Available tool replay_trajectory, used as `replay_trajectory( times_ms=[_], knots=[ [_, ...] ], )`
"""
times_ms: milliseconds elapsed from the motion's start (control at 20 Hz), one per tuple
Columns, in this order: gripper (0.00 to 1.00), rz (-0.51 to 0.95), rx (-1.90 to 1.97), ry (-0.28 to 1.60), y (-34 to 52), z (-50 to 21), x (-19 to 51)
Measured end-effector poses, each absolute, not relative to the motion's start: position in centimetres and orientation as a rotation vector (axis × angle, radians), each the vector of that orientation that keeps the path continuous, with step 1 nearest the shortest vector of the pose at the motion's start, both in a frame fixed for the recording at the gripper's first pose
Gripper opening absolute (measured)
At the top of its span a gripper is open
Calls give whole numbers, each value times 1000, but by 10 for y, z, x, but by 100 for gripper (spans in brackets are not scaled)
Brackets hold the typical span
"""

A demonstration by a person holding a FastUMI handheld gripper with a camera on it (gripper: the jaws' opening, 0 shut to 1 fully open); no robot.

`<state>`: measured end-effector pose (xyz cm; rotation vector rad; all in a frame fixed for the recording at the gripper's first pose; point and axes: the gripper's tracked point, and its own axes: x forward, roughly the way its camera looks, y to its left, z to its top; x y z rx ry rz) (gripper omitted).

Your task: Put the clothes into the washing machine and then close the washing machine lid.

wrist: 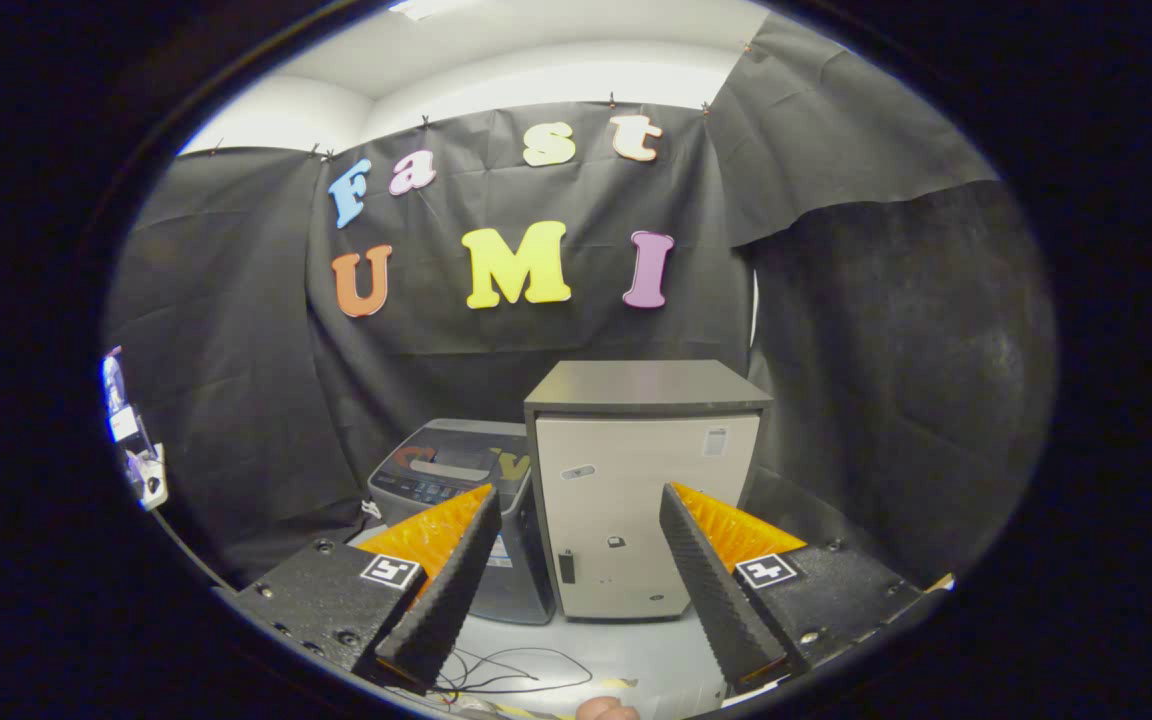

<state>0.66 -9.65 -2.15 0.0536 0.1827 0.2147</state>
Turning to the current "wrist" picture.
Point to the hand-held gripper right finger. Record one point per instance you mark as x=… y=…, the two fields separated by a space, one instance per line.
x=721 y=590

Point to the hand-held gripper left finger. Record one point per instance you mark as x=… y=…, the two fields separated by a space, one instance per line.
x=446 y=595

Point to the grey top-load washing machine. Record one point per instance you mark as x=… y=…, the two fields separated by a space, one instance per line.
x=521 y=590

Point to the small beige cabinet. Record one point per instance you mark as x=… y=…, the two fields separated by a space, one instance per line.
x=626 y=480

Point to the tan cardboard piece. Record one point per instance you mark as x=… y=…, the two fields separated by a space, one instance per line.
x=941 y=582

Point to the black backdrop cloth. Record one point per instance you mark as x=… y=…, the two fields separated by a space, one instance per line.
x=236 y=330

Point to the cluttered white equipment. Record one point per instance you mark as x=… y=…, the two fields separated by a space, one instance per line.
x=131 y=430

